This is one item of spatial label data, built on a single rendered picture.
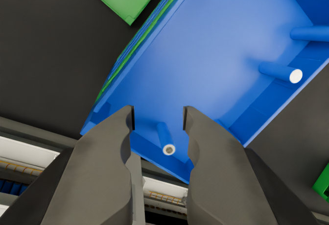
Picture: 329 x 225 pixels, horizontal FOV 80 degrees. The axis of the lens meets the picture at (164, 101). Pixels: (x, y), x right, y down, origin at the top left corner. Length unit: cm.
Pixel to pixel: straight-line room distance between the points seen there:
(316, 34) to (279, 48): 5
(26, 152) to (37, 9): 41
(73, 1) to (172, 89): 49
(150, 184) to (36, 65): 53
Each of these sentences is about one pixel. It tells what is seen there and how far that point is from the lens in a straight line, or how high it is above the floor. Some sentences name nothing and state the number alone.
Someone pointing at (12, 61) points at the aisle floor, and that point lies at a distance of 78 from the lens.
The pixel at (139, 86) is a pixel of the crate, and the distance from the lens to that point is 29.
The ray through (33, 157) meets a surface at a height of 16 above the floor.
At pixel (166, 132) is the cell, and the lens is 28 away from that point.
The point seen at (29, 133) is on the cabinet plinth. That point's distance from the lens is 79.
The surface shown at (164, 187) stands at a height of 16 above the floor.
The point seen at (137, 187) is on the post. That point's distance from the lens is 65.
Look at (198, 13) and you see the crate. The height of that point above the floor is 40.
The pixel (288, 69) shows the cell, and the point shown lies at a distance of 29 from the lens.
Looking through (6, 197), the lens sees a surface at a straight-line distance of 55.
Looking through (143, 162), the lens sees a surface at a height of 2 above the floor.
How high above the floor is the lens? 68
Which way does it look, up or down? 68 degrees down
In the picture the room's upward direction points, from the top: 155 degrees clockwise
